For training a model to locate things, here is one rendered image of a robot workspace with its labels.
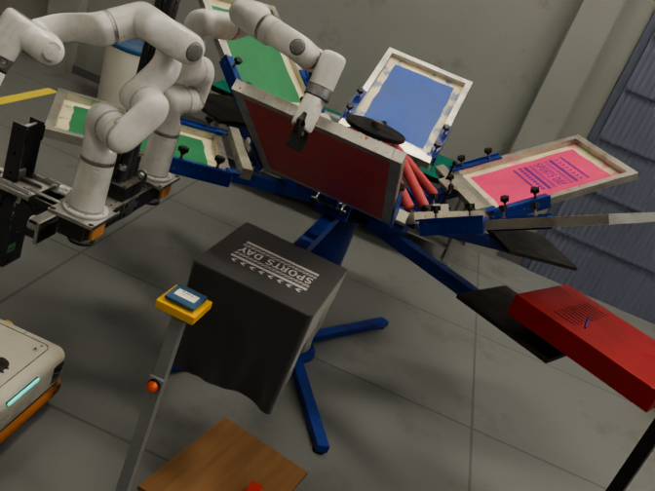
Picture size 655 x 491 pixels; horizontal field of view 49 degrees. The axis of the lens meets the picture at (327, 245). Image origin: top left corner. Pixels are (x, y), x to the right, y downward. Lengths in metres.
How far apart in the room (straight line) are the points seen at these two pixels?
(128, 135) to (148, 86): 0.15
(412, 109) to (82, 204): 2.77
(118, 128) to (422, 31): 4.87
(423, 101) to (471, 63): 2.06
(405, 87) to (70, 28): 2.95
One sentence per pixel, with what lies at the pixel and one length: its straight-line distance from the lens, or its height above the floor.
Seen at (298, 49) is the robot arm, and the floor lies 1.74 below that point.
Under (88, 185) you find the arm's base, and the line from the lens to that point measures 2.05.
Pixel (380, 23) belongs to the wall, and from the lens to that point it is 6.59.
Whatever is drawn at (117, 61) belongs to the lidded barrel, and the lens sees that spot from 6.68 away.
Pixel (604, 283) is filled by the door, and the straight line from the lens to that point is 7.03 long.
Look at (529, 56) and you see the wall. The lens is 6.55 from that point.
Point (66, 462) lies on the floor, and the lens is 2.96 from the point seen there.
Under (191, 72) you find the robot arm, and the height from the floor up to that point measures 1.52.
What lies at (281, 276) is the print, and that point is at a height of 0.95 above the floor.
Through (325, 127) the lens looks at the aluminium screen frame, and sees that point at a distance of 2.21.
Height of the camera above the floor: 2.04
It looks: 22 degrees down
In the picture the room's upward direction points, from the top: 22 degrees clockwise
